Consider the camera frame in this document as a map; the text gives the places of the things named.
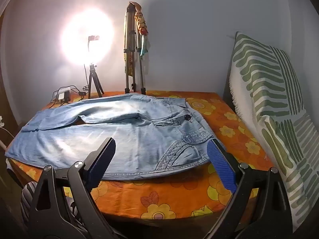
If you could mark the orange floral tablecloth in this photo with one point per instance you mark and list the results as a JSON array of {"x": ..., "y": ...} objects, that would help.
[{"x": 174, "y": 194}]

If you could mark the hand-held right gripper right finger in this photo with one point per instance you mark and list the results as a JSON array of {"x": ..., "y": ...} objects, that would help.
[{"x": 221, "y": 164}]

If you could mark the tall silver tripod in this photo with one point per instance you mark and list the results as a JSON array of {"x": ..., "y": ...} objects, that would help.
[{"x": 128, "y": 42}]

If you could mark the white power adapter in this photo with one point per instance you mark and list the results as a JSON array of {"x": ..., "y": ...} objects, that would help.
[{"x": 61, "y": 97}]

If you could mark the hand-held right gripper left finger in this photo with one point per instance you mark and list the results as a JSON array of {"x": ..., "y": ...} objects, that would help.
[{"x": 103, "y": 161}]

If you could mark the white power strip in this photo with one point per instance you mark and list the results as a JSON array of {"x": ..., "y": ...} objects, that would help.
[{"x": 57, "y": 90}]

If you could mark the black power adapter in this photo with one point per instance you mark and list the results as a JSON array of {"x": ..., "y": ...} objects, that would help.
[{"x": 67, "y": 96}]

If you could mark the zebra striped clothing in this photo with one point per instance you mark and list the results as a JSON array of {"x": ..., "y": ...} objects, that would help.
[{"x": 27, "y": 196}]

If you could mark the colourful patterned cloth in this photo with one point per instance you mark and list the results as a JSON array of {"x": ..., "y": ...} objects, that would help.
[{"x": 140, "y": 22}]

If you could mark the green striped white pillow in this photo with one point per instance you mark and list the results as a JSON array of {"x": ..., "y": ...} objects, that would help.
[{"x": 274, "y": 92}]

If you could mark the light blue denim pants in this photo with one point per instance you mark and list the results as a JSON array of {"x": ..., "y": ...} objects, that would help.
[{"x": 124, "y": 134}]

